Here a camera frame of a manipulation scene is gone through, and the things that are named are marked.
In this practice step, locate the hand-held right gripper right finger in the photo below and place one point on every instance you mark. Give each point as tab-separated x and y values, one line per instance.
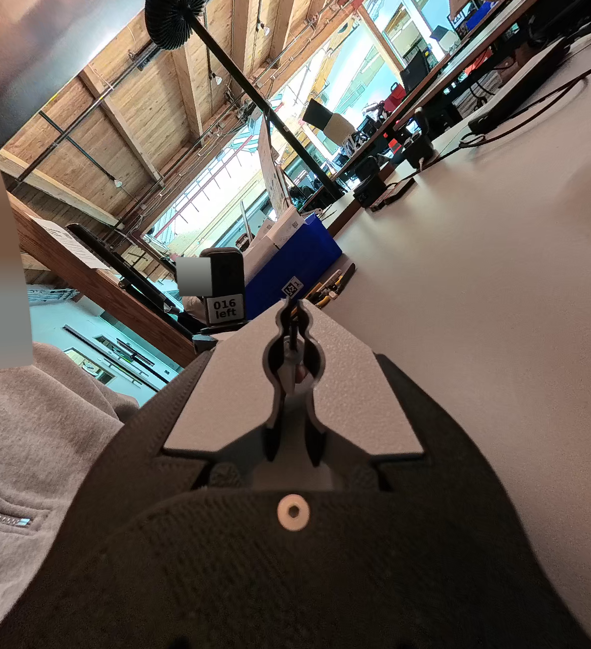
361	400

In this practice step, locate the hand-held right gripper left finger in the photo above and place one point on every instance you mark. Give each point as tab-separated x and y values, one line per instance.
219	400

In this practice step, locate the grey lego piece black axle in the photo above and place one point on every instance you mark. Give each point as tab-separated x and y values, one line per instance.
294	372

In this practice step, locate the blue plastic bin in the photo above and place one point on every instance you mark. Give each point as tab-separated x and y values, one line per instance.
295	258

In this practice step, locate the white cardboard box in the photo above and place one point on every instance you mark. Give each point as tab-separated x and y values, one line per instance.
285	226

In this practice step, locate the white stand with grey board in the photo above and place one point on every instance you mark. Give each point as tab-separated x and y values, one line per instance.
273	172

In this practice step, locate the white paper sign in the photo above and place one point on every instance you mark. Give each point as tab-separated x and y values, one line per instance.
72	243

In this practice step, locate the black power adapter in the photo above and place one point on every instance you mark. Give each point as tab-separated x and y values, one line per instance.
369	185

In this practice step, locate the flat black device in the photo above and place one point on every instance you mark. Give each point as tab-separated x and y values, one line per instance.
394	194

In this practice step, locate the person's grey hoodie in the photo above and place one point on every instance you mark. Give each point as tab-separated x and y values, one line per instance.
32	431

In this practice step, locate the black ribbed lamp on pole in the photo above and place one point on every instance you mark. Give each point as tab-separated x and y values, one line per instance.
171	23

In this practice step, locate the black laptop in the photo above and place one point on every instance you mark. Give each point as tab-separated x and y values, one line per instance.
518	91

